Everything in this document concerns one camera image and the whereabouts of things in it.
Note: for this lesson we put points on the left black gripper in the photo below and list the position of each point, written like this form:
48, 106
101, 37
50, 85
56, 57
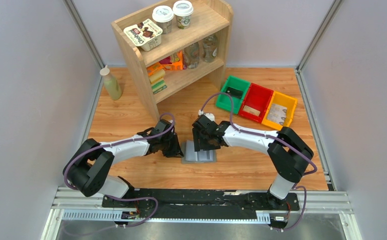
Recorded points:
172, 145

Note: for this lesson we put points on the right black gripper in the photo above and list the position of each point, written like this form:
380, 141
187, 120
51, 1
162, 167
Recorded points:
202, 138

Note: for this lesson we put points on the white credit card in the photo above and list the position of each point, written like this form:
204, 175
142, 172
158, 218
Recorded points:
275, 119
278, 110

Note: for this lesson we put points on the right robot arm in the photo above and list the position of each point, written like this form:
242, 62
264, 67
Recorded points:
289, 154

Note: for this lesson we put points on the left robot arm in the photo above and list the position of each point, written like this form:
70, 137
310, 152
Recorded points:
88, 170

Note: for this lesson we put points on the tan card in red bin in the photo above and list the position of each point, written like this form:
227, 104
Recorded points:
251, 110

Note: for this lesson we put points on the black card in green bin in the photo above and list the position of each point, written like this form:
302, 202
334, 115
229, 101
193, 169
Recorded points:
235, 93

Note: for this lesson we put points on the green plastic bin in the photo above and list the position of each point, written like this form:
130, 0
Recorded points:
235, 87

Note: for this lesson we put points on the red plastic bin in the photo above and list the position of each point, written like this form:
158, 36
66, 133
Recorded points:
257, 97

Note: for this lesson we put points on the stacked sponges pack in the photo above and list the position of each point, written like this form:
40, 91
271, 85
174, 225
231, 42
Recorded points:
156, 74

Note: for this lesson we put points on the orange snack package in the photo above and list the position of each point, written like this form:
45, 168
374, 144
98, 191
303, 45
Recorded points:
174, 62

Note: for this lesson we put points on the yellow plastic bin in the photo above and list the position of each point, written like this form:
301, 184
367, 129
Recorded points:
284, 100

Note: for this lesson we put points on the left clear glass jar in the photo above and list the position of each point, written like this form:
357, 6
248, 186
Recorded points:
191, 55

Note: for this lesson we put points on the clear glass jar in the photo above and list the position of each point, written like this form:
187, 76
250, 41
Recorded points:
191, 55
210, 48

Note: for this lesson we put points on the green squeeze bottle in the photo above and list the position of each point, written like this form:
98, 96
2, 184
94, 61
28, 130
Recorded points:
110, 83

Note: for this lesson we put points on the wooden shelf unit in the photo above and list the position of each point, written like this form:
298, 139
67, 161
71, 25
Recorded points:
209, 17

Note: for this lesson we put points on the right clear glass jar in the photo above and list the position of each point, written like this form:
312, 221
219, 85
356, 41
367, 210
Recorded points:
210, 48

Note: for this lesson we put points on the Chobani yogurt pack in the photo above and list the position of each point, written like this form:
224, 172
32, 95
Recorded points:
146, 34

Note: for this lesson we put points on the left paper coffee cup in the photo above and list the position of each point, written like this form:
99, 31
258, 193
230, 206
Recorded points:
163, 16

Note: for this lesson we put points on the paper coffee cup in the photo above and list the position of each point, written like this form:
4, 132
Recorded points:
183, 10
163, 16

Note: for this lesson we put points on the right paper coffee cup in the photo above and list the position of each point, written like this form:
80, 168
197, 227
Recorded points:
183, 10

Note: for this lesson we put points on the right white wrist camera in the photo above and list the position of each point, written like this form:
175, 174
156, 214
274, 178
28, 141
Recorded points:
209, 115

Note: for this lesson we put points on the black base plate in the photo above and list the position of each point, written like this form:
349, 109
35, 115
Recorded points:
202, 203

